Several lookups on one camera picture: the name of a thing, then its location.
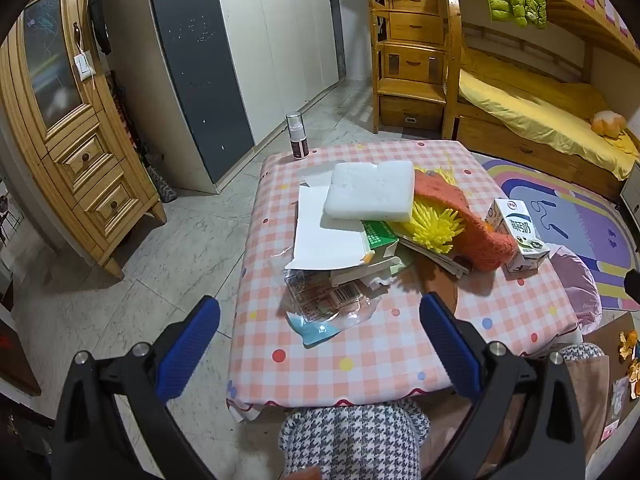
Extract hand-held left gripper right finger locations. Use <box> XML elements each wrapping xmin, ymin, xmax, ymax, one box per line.
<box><xmin>419</xmin><ymin>292</ymin><xmax>586</xmax><ymax>480</ymax></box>

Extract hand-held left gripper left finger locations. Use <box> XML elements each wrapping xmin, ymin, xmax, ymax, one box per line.
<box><xmin>50</xmin><ymin>296</ymin><xmax>221</xmax><ymax>480</ymax></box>

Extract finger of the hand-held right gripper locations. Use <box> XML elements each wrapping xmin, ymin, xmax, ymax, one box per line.
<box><xmin>624</xmin><ymin>269</ymin><xmax>640</xmax><ymax>310</ymax></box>

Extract pink trash bag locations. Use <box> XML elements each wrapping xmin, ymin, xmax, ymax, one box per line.
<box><xmin>547</xmin><ymin>242</ymin><xmax>603</xmax><ymax>333</ymax></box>

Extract orange fuzzy sock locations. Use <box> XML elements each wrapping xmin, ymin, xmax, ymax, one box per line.
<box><xmin>412</xmin><ymin>170</ymin><xmax>518</xmax><ymax>272</ymax></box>

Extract yellow spiky rubber toy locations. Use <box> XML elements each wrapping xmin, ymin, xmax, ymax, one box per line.
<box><xmin>400</xmin><ymin>160</ymin><xmax>466</xmax><ymax>256</ymax></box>

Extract green paper box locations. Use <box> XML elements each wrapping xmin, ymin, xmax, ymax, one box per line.
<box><xmin>361</xmin><ymin>220</ymin><xmax>401</xmax><ymax>263</ymax></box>

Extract white milk carton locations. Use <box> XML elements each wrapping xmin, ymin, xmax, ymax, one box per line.
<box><xmin>486</xmin><ymin>198</ymin><xmax>551</xmax><ymax>273</ymax></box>

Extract clear plastic wrapper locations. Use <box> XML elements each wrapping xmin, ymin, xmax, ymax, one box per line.
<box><xmin>282</xmin><ymin>267</ymin><xmax>386</xmax><ymax>326</ymax></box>

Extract white cardboard sheet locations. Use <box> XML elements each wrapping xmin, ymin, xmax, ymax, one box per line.
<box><xmin>285</xmin><ymin>170</ymin><xmax>368</xmax><ymax>272</ymax></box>

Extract white foam block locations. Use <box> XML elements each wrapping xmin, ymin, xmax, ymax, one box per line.
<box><xmin>324</xmin><ymin>161</ymin><xmax>416</xmax><ymax>222</ymax></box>

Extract brown leather case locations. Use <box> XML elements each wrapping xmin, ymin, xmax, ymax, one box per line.
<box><xmin>420</xmin><ymin>255</ymin><xmax>463</xmax><ymax>316</ymax></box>

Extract orange peels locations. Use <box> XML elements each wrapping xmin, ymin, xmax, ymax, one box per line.
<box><xmin>619</xmin><ymin>330</ymin><xmax>640</xmax><ymax>401</ymax></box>

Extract purple patterned rug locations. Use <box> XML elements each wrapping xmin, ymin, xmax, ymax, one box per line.
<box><xmin>480</xmin><ymin>155</ymin><xmax>638</xmax><ymax>313</ymax></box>

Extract white low cabinet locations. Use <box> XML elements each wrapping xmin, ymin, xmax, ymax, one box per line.
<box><xmin>620</xmin><ymin>165</ymin><xmax>640</xmax><ymax>211</ymax></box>

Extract cardboard box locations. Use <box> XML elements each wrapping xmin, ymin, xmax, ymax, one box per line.
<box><xmin>585</xmin><ymin>310</ymin><xmax>640</xmax><ymax>456</ymax></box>

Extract beige cloth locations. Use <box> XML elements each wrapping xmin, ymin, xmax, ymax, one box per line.
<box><xmin>565</xmin><ymin>355</ymin><xmax>612</xmax><ymax>466</ymax></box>

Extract light blue paper piece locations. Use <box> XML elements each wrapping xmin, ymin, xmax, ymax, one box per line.
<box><xmin>286</xmin><ymin>312</ymin><xmax>341</xmax><ymax>348</ymax></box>

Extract person's houndstooth pants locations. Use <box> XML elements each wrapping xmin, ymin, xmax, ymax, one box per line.
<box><xmin>278</xmin><ymin>342</ymin><xmax>606</xmax><ymax>480</ymax></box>

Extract orange plush toy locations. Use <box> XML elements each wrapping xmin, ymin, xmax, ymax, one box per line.
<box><xmin>590</xmin><ymin>111</ymin><xmax>627</xmax><ymax>138</ymax></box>

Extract wooden bunk bed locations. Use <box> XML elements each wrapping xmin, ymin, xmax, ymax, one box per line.
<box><xmin>440</xmin><ymin>0</ymin><xmax>640</xmax><ymax>201</ymax></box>

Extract yellow bed sheet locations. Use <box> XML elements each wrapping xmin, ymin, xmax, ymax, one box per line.
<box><xmin>457</xmin><ymin>52</ymin><xmax>640</xmax><ymax>181</ymax></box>

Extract wooden cabinet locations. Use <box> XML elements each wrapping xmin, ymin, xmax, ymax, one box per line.
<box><xmin>0</xmin><ymin>0</ymin><xmax>168</xmax><ymax>281</ymax></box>

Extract dark spray bottle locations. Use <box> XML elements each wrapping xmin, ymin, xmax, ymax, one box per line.
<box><xmin>286</xmin><ymin>113</ymin><xmax>309</xmax><ymax>158</ymax></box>

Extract wooden stair drawers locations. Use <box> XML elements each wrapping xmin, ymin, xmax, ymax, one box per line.
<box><xmin>367</xmin><ymin>0</ymin><xmax>451</xmax><ymax>136</ymax></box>

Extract grey and white wardrobe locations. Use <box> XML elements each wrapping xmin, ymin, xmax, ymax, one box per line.
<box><xmin>145</xmin><ymin>0</ymin><xmax>346</xmax><ymax>196</ymax></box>

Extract dark hanging cloth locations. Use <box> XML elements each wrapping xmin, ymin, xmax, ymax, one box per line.
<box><xmin>87</xmin><ymin>0</ymin><xmax>112</xmax><ymax>56</ymax></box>

